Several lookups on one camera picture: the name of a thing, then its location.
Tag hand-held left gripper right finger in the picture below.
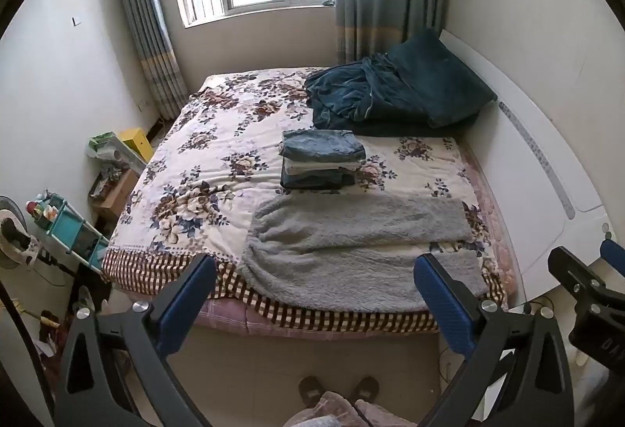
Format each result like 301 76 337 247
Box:
413 252 576 427

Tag small brown cardboard box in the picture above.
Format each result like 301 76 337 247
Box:
90 168 141 219

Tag dark slipper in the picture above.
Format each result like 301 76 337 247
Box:
298 375 323 407
350 375 380 404

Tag dark teal pillow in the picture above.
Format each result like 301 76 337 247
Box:
386 29 498 131

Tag green and white plastic bag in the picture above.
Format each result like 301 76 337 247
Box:
87 131 147 170

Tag white standing fan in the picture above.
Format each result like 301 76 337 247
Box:
0 195 41 272

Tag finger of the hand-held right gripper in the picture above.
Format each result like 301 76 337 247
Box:
600 239 625 284
548 247 625 308

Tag white headboard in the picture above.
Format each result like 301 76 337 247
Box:
438 29 607 302

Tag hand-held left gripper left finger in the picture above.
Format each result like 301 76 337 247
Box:
53 252 218 427

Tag folded dark pants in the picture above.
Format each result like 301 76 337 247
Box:
280 168 360 191

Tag yellow box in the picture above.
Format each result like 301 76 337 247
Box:
118 127 154 163

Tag folded blue jeans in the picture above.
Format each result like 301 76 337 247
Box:
280 130 366 163

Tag dark teal crumpled blanket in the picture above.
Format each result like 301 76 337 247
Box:
305 53 443 133

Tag teal storage cart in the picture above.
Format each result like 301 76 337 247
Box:
27 190 111 275

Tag folded light grey pants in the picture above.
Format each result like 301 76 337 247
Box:
282 157 361 175

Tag grey fluffy pants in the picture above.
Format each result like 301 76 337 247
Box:
239 195 489 313

